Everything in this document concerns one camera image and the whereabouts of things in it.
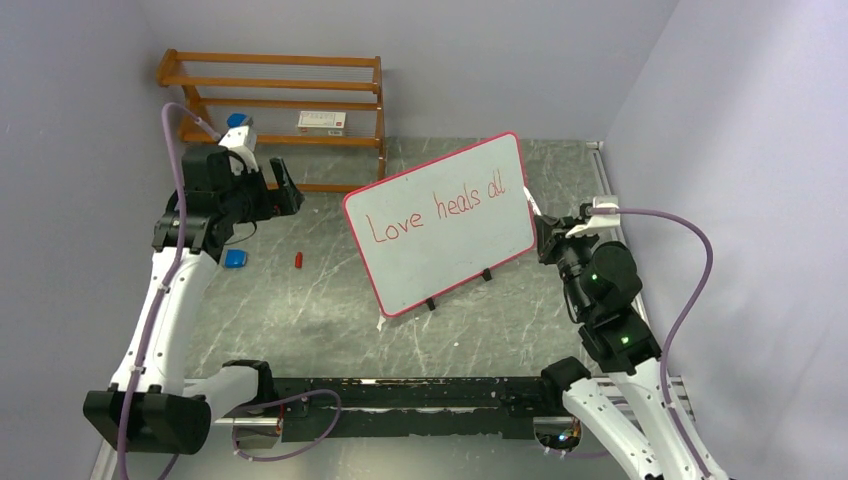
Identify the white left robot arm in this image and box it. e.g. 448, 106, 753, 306
83, 145, 304, 455

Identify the pink framed whiteboard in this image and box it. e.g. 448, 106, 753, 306
342, 132, 536, 317

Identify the aluminium frame rail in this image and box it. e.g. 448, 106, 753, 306
83, 358, 722, 479

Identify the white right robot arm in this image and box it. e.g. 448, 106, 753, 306
533, 208, 729, 479

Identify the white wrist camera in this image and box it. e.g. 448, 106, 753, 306
566, 195, 621, 238
218, 125, 260, 176

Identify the white red card box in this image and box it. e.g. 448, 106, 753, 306
297, 110, 347, 130

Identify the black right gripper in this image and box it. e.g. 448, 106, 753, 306
536, 213, 599, 317

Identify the red capped whiteboard marker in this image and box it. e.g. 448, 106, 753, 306
523, 187, 542, 216

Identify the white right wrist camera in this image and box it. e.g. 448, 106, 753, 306
566, 195, 621, 238

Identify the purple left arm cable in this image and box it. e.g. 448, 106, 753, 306
115, 101, 343, 480

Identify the wooden shelf rack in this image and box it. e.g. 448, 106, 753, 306
155, 49, 388, 193

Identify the blue whiteboard eraser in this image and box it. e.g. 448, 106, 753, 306
226, 113, 254, 129

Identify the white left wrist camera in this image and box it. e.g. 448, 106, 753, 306
218, 125, 260, 176

